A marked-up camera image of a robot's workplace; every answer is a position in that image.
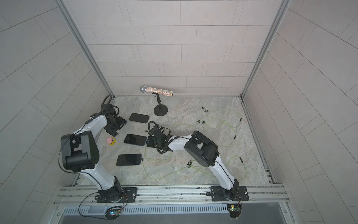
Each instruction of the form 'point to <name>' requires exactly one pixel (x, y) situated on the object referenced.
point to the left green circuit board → (113, 213)
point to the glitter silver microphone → (161, 91)
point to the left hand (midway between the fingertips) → (125, 123)
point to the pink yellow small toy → (111, 140)
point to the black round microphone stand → (160, 110)
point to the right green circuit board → (234, 209)
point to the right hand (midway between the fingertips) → (146, 143)
